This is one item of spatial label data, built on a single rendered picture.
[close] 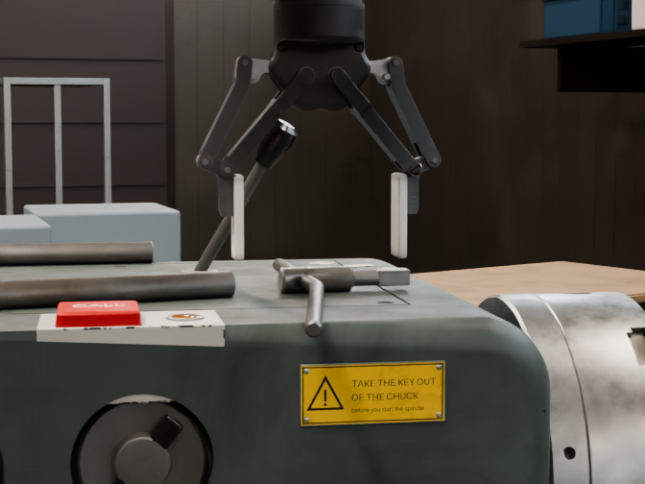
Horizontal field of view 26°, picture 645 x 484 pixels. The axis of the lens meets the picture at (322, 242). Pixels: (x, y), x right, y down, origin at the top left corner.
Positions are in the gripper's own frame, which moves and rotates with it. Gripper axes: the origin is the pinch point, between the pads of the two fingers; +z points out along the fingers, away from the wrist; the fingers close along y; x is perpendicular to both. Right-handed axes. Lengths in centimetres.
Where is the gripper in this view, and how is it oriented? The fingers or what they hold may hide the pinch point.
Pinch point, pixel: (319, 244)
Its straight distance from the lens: 116.2
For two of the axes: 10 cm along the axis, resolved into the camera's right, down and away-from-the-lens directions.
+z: 0.0, 10.0, 0.9
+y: 9.9, -0.2, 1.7
